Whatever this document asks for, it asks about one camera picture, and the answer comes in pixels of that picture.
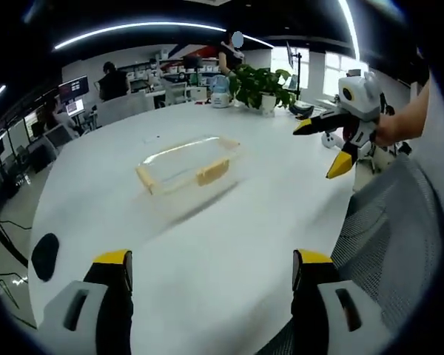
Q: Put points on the dark computer monitor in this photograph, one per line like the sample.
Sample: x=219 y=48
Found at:
x=73 y=86

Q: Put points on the ceiling light strip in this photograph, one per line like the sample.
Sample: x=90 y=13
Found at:
x=349 y=26
x=133 y=31

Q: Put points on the small white device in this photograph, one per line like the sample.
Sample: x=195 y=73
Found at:
x=331 y=140

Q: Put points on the person's right hand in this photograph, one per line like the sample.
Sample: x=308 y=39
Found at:
x=388 y=129

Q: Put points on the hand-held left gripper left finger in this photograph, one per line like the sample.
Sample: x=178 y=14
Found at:
x=96 y=314

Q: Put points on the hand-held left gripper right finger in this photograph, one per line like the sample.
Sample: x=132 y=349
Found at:
x=318 y=318

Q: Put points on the black oval pad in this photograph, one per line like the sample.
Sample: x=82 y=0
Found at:
x=46 y=255

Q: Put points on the clear box with beige buckles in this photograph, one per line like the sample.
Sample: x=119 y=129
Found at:
x=185 y=162

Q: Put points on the grey mesh office chair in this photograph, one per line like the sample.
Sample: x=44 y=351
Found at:
x=385 y=229

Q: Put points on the green potted plant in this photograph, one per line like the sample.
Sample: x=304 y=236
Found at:
x=259 y=83

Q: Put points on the white and blue jug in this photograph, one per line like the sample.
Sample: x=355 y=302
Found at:
x=221 y=100

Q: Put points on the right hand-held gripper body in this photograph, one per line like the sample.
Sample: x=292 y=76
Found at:
x=362 y=103

